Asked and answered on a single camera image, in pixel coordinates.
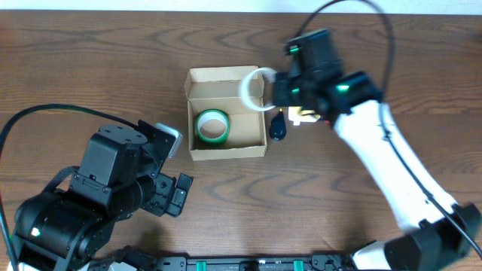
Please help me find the yellow sticky note pad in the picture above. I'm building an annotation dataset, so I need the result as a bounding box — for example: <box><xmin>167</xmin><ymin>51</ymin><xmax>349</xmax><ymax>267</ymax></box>
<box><xmin>288</xmin><ymin>106</ymin><xmax>321</xmax><ymax>126</ymax></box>

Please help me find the white tape roll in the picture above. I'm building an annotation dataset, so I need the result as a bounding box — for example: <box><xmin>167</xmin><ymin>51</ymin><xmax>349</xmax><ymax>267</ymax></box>
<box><xmin>238</xmin><ymin>67</ymin><xmax>276</xmax><ymax>112</ymax></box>

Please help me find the cardboard box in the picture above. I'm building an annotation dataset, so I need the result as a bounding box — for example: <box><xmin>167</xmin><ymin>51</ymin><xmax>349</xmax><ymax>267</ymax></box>
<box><xmin>184</xmin><ymin>65</ymin><xmax>267</xmax><ymax>161</ymax></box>

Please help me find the green tape roll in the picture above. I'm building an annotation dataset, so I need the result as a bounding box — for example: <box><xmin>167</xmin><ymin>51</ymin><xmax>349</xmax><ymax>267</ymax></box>
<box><xmin>194</xmin><ymin>109</ymin><xmax>230</xmax><ymax>145</ymax></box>

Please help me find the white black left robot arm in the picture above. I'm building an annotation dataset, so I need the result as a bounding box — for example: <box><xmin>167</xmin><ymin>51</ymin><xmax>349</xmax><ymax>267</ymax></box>
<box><xmin>9</xmin><ymin>121</ymin><xmax>193</xmax><ymax>270</ymax></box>

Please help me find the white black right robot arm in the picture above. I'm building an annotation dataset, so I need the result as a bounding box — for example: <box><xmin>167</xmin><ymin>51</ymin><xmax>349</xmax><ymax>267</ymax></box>
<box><xmin>273</xmin><ymin>29</ymin><xmax>481</xmax><ymax>270</ymax></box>

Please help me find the small black glue bottle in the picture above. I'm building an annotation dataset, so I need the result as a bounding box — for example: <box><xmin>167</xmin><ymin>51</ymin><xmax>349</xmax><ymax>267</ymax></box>
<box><xmin>269</xmin><ymin>108</ymin><xmax>287</xmax><ymax>141</ymax></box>

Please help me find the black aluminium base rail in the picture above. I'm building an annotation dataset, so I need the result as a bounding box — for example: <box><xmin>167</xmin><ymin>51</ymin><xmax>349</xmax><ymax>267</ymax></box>
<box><xmin>90</xmin><ymin>245</ymin><xmax>377</xmax><ymax>271</ymax></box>

